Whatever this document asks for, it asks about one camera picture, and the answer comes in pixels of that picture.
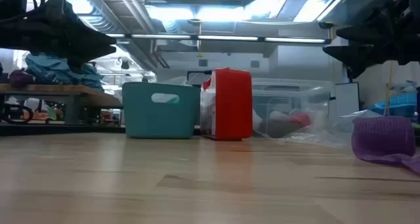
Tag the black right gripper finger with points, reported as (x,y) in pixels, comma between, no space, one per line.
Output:
(361,58)
(370,31)

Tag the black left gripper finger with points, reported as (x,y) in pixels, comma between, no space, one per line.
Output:
(88,36)
(85,56)

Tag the clear plastic zip bag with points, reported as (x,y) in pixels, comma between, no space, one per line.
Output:
(331,132)

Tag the purple bandage roll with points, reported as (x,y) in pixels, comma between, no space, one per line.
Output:
(382,137)

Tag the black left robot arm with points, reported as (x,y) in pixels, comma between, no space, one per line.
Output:
(13,0)

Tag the white bandage roll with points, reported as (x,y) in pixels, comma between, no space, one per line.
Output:
(279,115)
(257,119)
(320,122)

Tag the red bandage roll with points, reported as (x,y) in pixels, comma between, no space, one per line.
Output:
(300,119)

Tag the dark brown bandage roll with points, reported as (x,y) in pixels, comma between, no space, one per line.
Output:
(279,129)

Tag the teal cloth pile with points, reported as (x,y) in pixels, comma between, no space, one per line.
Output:
(49,71)

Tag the black pendant lamp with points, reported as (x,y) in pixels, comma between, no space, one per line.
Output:
(124,65)

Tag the white panel board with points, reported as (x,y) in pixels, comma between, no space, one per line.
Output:
(347,102)

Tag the dark purple cloth bundle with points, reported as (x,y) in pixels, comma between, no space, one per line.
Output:
(20,79)

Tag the wooden workbench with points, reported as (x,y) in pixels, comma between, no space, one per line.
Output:
(49,90)

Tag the blue plastic crate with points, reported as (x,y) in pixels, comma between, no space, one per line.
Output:
(400,104)

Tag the clear plastic storage box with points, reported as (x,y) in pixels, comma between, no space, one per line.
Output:
(282,92)

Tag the teal plastic bin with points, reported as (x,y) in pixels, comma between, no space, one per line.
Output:
(157,119)

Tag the long ceiling light bar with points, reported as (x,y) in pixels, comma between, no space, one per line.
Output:
(226,37)

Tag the red first aid case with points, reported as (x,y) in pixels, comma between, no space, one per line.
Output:
(231,105)

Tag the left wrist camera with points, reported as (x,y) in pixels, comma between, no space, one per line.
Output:
(55,7)

